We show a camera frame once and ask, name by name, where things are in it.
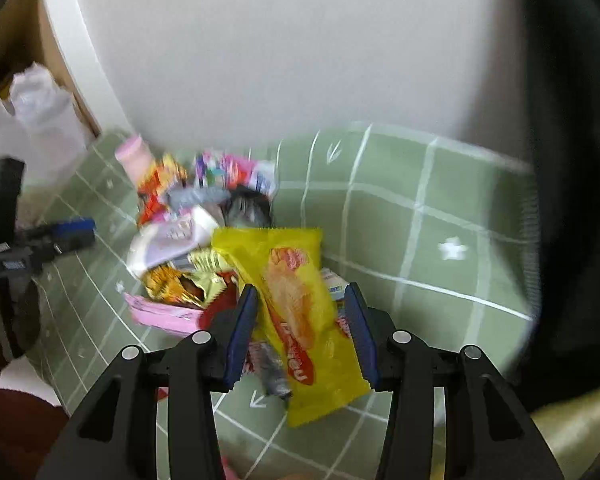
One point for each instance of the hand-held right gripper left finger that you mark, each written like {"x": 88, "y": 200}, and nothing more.
{"x": 242, "y": 330}

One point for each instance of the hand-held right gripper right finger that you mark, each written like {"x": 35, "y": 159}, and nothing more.
{"x": 361, "y": 335}

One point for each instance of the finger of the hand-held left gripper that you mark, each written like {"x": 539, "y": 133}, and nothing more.
{"x": 75, "y": 231}

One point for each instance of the yellow snack packet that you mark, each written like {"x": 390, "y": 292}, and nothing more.
{"x": 300, "y": 310}

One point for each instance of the white purple snack packet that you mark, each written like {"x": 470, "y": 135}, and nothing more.
{"x": 170, "y": 240}

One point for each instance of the pile of snack wrappers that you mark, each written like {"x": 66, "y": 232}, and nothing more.
{"x": 205, "y": 195}

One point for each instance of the pink flat packet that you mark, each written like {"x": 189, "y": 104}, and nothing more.
{"x": 160, "y": 316}

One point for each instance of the white plastic bag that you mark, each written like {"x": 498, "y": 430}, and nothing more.
{"x": 35, "y": 110}

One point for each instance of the green checked cloth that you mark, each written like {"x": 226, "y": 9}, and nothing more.
{"x": 405, "y": 220}

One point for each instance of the cardboard box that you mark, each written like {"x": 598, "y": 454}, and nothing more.
{"x": 25, "y": 35}

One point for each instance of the dark red garment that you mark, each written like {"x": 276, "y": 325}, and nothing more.
{"x": 15, "y": 435}

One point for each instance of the yellow plastic bag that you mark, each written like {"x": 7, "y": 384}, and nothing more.
{"x": 580, "y": 440}

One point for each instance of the black jacket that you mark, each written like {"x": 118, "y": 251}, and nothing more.
{"x": 575, "y": 160}

